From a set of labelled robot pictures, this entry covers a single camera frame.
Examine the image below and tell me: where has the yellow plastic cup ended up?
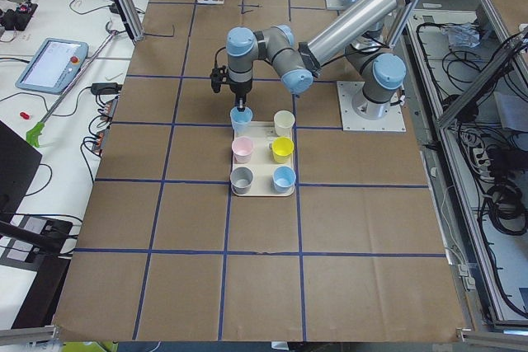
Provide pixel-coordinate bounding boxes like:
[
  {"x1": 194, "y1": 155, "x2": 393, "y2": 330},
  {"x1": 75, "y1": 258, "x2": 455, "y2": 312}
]
[{"x1": 271, "y1": 136, "x2": 295, "y2": 163}]

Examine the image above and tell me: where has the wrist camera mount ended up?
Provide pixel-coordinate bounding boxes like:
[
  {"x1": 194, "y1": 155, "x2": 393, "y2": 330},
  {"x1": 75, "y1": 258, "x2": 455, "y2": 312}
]
[{"x1": 210, "y1": 65, "x2": 229, "y2": 93}]

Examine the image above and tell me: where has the metal reacher grabber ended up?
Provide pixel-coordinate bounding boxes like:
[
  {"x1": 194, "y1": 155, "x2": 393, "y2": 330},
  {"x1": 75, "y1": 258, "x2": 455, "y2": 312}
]
[{"x1": 26, "y1": 30, "x2": 120, "y2": 148}]

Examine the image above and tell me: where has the pink plastic cup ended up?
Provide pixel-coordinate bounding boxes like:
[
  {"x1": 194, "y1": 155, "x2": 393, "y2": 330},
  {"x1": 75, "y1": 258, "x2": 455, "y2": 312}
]
[{"x1": 231, "y1": 136, "x2": 254, "y2": 163}]

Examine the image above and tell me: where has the light blue plastic cup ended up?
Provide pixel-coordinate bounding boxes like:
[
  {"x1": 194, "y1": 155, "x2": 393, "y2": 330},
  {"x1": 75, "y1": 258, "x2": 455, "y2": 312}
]
[{"x1": 229, "y1": 106, "x2": 253, "y2": 134}]

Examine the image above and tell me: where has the white plastic cup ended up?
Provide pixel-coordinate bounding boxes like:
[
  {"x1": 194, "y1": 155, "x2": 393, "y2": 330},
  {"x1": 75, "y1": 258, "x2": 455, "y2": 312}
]
[{"x1": 273, "y1": 110, "x2": 295, "y2": 136}]

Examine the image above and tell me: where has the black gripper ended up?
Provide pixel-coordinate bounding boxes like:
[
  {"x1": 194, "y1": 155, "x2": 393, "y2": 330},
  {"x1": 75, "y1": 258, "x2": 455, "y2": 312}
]
[{"x1": 229, "y1": 79, "x2": 252, "y2": 112}]

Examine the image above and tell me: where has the left black braided cable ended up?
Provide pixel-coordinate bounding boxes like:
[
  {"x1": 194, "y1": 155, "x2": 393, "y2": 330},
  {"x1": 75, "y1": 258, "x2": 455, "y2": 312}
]
[{"x1": 213, "y1": 47, "x2": 229, "y2": 77}]

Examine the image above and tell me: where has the grey plastic cup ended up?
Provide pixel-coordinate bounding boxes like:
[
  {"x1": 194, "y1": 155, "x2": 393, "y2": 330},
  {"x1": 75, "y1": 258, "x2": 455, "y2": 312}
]
[{"x1": 230, "y1": 167, "x2": 253, "y2": 195}]

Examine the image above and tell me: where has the blue teach pendant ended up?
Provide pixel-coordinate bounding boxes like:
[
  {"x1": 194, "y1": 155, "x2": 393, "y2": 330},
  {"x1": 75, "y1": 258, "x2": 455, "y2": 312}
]
[{"x1": 15, "y1": 38, "x2": 88, "y2": 94}]

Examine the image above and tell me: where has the cream plastic tray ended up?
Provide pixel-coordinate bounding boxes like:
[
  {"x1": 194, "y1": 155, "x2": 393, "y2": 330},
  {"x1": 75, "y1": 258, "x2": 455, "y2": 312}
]
[{"x1": 232, "y1": 121, "x2": 295, "y2": 197}]

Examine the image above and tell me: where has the light blue cup on tray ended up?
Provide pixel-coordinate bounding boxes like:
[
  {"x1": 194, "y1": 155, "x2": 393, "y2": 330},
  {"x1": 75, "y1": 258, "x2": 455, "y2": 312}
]
[{"x1": 272, "y1": 166, "x2": 296, "y2": 194}]

